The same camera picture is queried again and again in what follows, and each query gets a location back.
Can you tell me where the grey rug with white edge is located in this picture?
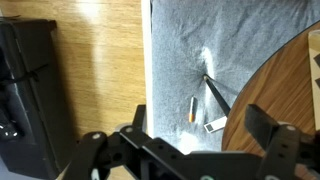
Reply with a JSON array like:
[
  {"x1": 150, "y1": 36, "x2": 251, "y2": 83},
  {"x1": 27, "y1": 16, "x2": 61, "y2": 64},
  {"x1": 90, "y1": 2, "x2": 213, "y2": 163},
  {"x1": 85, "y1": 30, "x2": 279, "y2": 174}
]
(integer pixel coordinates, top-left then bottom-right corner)
[{"x1": 140, "y1": 0, "x2": 320, "y2": 156}]

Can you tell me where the black table leg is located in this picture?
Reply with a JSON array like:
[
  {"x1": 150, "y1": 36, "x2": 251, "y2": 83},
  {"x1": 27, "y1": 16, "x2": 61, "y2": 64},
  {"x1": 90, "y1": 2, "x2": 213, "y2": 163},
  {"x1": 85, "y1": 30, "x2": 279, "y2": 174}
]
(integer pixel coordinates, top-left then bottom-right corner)
[{"x1": 203, "y1": 75, "x2": 232, "y2": 118}]

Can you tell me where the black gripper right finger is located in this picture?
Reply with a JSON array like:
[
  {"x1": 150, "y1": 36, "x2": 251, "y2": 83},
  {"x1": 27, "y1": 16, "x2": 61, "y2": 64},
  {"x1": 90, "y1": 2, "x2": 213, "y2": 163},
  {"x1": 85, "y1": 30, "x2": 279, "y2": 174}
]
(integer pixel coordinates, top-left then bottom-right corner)
[{"x1": 245, "y1": 103, "x2": 320, "y2": 180}]

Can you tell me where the round wooden side table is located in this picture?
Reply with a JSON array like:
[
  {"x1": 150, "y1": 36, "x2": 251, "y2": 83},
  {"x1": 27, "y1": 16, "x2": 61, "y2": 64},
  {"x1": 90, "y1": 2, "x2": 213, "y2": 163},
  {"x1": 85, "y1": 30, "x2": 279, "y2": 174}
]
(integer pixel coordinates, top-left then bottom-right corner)
[{"x1": 221, "y1": 19, "x2": 320, "y2": 161}]

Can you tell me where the small white rectangular device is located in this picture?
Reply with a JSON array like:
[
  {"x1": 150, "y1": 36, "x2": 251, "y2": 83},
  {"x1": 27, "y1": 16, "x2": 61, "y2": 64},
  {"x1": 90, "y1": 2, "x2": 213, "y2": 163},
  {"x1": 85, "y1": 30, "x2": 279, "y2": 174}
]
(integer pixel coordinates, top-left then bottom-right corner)
[{"x1": 203, "y1": 115, "x2": 229, "y2": 134}]

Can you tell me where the white and orange pen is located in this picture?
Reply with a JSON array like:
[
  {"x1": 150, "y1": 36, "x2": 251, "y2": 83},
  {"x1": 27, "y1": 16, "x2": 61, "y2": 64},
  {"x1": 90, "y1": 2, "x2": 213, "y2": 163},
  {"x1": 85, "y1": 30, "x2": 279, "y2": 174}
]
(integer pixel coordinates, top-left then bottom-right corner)
[{"x1": 187, "y1": 96, "x2": 198, "y2": 124}]

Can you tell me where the black strap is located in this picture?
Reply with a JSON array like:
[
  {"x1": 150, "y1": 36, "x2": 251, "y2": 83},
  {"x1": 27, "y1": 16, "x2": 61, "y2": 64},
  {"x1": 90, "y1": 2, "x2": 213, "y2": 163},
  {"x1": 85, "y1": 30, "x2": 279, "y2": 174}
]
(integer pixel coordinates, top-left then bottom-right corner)
[{"x1": 0, "y1": 63, "x2": 50, "y2": 86}]

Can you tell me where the large black case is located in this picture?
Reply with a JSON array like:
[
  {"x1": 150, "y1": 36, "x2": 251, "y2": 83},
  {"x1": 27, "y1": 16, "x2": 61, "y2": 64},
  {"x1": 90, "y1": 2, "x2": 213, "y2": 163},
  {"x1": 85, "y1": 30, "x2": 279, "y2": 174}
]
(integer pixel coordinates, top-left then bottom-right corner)
[{"x1": 0, "y1": 18, "x2": 78, "y2": 180}]

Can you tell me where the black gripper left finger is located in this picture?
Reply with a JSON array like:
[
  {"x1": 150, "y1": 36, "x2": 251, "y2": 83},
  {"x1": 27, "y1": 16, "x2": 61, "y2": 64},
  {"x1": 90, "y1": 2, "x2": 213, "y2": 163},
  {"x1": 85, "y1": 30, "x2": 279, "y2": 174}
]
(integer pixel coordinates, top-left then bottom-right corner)
[{"x1": 63, "y1": 104, "x2": 188, "y2": 180}]

